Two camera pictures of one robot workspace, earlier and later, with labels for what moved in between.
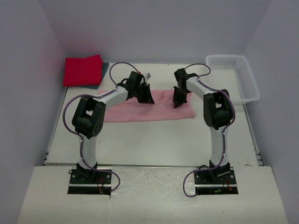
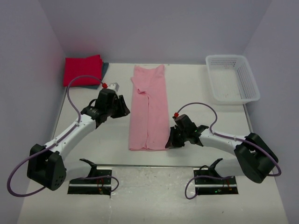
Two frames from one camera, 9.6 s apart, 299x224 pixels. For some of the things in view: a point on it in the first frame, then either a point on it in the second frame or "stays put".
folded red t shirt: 82,71 stays put
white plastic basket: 231,73 stays put
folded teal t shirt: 104,66 stays put
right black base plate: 224,184 stays put
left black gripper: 143,91 → 119,106
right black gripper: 180,90 → 177,136
